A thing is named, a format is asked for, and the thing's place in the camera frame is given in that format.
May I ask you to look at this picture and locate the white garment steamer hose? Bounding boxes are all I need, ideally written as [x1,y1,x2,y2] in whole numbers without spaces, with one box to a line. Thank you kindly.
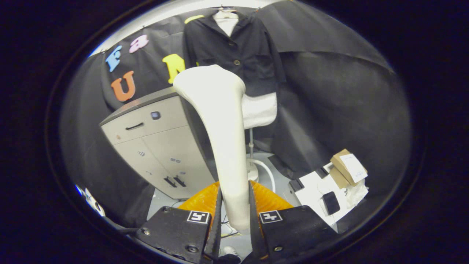
[249,158,276,194]

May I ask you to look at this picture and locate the clear plastic bag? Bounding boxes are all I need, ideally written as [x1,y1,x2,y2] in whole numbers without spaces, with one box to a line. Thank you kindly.
[344,181,369,206]

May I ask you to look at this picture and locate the white flat board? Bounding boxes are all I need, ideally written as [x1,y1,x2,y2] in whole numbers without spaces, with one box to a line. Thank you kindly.
[289,163,369,226]

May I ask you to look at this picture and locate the grey cabinet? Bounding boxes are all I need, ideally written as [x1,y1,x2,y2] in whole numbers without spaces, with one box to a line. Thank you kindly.
[99,86,217,200]

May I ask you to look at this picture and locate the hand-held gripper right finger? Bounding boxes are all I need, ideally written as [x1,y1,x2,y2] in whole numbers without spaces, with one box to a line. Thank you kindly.
[249,180,340,264]

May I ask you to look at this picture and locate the white garment steamer head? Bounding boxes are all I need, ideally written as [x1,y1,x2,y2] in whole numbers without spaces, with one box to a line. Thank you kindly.
[173,65,251,235]

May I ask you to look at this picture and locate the white and blue object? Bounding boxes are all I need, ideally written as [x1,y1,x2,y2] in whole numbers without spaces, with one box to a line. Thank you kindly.
[74,184,106,217]

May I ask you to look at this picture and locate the black phone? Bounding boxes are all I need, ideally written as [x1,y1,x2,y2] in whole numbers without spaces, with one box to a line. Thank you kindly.
[322,191,341,216]

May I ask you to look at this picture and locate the cardboard box with white label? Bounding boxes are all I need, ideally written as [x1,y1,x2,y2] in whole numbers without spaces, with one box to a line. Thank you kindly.
[330,148,368,186]

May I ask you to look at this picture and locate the black backdrop cloth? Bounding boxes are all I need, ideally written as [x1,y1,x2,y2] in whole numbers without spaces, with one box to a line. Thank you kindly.
[60,0,413,228]

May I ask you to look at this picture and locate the black jacket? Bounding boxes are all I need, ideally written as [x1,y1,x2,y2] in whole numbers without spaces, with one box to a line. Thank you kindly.
[183,13,287,98]

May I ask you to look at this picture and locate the plain cardboard box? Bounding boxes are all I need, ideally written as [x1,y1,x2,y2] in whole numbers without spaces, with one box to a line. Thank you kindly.
[329,167,348,190]

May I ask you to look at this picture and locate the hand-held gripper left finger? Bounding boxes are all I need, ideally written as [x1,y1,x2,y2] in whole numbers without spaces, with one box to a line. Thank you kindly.
[135,180,223,264]

